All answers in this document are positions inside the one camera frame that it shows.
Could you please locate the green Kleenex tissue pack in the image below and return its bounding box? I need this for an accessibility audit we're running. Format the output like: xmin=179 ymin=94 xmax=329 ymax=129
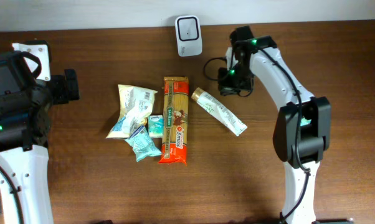
xmin=148 ymin=115 xmax=163 ymax=138

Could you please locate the orange spaghetti pasta pack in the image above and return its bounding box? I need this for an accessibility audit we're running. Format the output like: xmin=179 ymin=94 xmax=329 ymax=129
xmin=159 ymin=77 xmax=189 ymax=164

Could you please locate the cream white snack bag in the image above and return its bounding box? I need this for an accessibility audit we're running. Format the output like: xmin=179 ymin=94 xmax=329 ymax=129
xmin=106 ymin=85 xmax=157 ymax=139

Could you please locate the white barcode scanner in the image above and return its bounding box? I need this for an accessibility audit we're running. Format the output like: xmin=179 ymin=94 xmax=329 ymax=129
xmin=174 ymin=15 xmax=202 ymax=57

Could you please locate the white cream tube gold cap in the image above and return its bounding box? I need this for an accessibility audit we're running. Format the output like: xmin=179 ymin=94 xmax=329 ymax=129
xmin=191 ymin=88 xmax=247 ymax=136

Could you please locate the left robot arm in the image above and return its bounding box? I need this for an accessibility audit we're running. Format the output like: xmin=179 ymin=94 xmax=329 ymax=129
xmin=0 ymin=51 xmax=80 ymax=223

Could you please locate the small teal snack bag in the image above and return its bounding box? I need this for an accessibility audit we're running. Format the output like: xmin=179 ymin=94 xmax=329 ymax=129
xmin=125 ymin=126 xmax=162 ymax=162

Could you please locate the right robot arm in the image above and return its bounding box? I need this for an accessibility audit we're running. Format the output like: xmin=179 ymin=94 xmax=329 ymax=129
xmin=218 ymin=26 xmax=331 ymax=223

